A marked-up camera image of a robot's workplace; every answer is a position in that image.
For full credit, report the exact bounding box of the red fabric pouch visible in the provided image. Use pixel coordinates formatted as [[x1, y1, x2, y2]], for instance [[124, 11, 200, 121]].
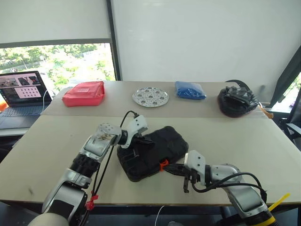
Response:
[[61, 81, 105, 107]]

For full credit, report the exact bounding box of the white hanging cable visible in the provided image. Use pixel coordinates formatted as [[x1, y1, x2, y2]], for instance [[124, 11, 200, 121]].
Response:
[[155, 205, 166, 226]]

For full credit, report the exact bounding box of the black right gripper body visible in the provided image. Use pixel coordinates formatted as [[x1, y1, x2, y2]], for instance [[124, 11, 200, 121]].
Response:
[[182, 169, 202, 194]]

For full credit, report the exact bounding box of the dark window frame post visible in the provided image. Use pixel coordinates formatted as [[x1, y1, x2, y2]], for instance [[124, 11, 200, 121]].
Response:
[[105, 0, 122, 81]]

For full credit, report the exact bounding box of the dark grey laptop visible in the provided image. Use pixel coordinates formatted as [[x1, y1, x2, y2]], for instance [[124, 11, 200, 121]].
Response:
[[0, 71, 53, 130]]

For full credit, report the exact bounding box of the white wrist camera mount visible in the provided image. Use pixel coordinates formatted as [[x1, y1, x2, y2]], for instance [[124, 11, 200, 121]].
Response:
[[120, 114, 149, 149], [183, 150, 207, 184]]

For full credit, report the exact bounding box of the round perforated metal plate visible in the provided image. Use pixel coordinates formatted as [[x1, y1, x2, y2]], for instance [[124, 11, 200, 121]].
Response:
[[132, 86, 170, 108]]

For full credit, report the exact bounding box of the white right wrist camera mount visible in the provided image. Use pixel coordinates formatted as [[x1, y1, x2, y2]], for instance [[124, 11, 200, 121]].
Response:
[[183, 150, 207, 184]]

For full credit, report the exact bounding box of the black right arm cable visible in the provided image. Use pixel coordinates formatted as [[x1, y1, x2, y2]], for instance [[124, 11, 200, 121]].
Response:
[[191, 172, 268, 202]]

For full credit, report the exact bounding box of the white roller blind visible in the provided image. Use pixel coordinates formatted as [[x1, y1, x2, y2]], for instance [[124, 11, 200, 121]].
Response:
[[0, 0, 111, 44]]

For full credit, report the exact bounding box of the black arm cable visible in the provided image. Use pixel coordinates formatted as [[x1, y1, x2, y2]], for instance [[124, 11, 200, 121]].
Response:
[[191, 172, 268, 202], [90, 110, 141, 203]]

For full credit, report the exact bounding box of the black crumpled bag bundle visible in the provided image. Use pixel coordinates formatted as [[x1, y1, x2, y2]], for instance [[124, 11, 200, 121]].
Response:
[[216, 79, 261, 119]]

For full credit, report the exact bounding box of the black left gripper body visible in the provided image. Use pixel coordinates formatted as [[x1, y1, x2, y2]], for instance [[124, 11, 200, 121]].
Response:
[[134, 131, 148, 145]]

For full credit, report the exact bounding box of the yellow zip tie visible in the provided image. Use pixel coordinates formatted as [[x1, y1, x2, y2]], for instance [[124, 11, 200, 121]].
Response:
[[265, 193, 292, 225]]

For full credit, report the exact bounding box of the red tape on cable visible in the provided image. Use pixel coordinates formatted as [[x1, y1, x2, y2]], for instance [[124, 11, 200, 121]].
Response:
[[85, 194, 100, 210]]

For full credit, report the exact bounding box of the black plastic tool case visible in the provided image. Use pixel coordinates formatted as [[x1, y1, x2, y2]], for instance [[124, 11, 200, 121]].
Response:
[[116, 125, 190, 183]]

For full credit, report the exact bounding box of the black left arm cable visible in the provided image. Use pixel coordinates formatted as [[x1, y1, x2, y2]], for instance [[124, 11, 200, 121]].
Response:
[[90, 110, 141, 203]]

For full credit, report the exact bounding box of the blue plastic bag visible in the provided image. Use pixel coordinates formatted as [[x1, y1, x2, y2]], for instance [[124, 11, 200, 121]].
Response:
[[174, 81, 208, 102]]

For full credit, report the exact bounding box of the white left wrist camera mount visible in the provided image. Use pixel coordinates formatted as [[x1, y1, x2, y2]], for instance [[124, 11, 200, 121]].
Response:
[[120, 114, 149, 149]]

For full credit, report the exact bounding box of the white laptop cable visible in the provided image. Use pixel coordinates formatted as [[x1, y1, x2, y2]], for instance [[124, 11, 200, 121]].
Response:
[[42, 89, 56, 112]]

